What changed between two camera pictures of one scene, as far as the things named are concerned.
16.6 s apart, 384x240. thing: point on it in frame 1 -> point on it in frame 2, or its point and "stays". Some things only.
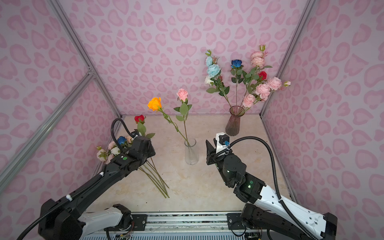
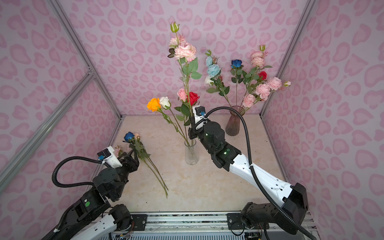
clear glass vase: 191,155 stays
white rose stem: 208,81 stays
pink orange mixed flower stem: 273,83 stays
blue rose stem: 237,71 stays
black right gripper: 210,155 -> 193,129
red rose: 140,120 -> 193,98
